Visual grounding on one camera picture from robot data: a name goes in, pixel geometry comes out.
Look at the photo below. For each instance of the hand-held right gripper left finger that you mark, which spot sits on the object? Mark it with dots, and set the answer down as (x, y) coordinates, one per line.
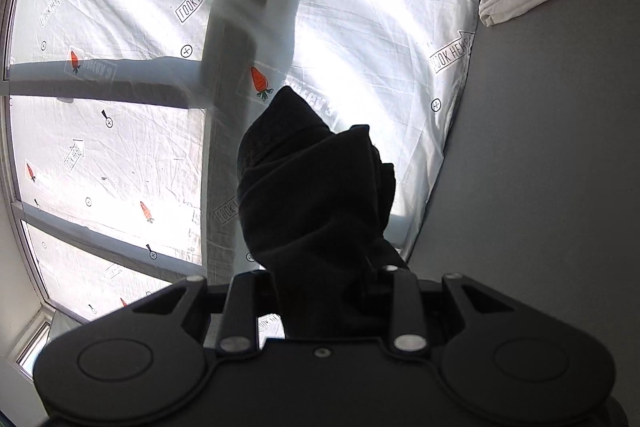
(245, 302)

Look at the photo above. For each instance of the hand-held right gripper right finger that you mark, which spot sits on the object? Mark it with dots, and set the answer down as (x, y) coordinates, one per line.
(404, 302)

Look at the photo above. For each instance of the black cloth garment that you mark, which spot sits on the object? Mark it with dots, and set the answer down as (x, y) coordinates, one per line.
(315, 197)

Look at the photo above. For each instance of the white printed curtain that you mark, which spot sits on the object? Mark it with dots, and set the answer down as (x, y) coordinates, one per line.
(125, 157)

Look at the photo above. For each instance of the white window frame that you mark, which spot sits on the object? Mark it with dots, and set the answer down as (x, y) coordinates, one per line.
(37, 342)

